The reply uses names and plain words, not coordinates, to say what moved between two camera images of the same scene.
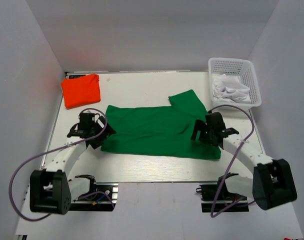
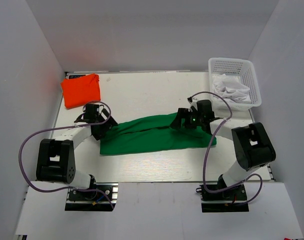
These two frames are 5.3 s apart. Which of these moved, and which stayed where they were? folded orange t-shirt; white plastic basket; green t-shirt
Moved: green t-shirt
Stayed: white plastic basket; folded orange t-shirt
